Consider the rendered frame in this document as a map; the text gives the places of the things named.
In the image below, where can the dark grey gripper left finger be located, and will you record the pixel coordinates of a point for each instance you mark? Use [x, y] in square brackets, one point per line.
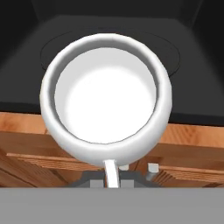
[94, 178]

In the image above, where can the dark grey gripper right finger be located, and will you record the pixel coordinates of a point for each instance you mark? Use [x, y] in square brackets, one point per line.
[131, 178]

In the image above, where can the white mug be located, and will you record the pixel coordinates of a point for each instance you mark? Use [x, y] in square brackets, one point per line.
[110, 96]

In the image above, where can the black microwave oven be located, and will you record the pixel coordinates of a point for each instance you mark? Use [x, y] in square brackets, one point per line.
[192, 87]

